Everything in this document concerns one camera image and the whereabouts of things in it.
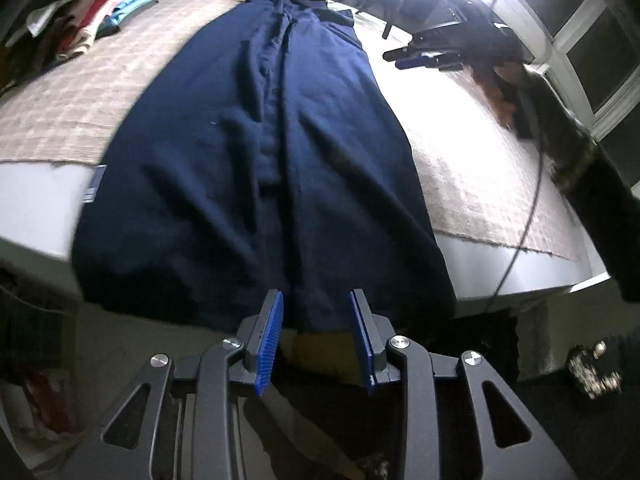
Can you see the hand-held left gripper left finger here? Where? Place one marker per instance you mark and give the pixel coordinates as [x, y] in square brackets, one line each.
[267, 345]

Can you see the pile of folded clothes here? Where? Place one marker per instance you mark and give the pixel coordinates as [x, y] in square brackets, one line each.
[85, 15]

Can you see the black tripod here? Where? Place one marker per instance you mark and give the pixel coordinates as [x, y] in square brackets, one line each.
[392, 0]

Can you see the red cloth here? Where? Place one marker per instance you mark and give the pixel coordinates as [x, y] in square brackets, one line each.
[50, 400]

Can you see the yellow cardboard box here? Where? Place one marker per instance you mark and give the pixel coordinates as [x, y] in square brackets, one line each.
[320, 355]

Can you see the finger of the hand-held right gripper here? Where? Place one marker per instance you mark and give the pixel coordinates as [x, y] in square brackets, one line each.
[440, 35]
[412, 63]

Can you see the white lace cloth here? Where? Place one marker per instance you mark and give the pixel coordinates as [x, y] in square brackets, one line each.
[535, 340]

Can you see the navy blue button dress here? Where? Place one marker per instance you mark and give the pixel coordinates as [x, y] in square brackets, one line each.
[225, 185]

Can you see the beige plaid blanket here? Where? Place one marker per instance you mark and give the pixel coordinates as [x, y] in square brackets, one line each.
[75, 90]

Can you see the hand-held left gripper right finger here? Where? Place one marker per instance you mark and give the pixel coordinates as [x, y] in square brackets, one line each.
[362, 345]

